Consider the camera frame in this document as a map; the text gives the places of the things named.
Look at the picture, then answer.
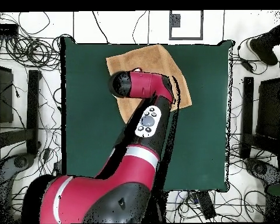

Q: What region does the orange terry towel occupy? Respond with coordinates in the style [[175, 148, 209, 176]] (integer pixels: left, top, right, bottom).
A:
[[106, 44, 193, 124]]

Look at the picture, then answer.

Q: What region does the dark green table cloth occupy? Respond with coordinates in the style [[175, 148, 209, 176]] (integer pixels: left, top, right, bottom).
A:
[[60, 37, 235, 194]]

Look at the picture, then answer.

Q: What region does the narrow black power strip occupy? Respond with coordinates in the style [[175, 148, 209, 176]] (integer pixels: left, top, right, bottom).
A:
[[52, 160, 62, 176]]

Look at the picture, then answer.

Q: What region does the person's dark shoe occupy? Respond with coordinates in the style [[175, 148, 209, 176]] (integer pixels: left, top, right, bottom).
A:
[[247, 37, 279, 66]]

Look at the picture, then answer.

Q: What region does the black rectangular box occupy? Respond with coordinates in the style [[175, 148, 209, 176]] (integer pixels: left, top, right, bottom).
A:
[[0, 23, 19, 36]]

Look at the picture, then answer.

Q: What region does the wide black power strip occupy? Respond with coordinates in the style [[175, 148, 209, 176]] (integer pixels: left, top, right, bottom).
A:
[[195, 191, 217, 220]]

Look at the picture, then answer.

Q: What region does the black floor cable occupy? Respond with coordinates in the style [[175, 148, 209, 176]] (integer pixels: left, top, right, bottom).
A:
[[132, 10, 147, 44], [92, 10, 111, 44]]

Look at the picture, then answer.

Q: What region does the grey square frame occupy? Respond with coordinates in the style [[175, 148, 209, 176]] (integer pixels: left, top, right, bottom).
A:
[[169, 10, 204, 41]]

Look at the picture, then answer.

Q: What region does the coiled black cable bundle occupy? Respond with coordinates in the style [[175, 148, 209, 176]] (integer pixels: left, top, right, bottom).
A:
[[4, 33, 62, 71]]

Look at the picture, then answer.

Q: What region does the black power adapter with cable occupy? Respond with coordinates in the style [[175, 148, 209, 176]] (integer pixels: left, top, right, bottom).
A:
[[235, 34, 269, 75]]

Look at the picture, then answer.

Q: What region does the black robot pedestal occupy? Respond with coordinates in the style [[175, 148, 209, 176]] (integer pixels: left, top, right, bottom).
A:
[[155, 190, 169, 223]]

